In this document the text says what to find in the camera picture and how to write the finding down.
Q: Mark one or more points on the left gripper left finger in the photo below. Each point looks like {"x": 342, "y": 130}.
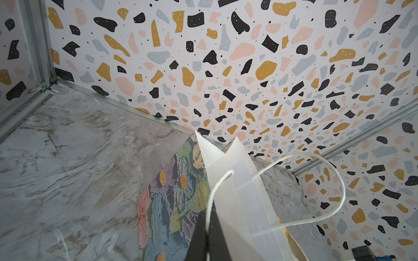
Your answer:
{"x": 198, "y": 248}

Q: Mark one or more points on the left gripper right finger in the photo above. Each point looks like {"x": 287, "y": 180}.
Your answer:
{"x": 218, "y": 249}

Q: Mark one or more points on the floral paper bag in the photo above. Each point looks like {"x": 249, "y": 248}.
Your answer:
{"x": 199, "y": 176}

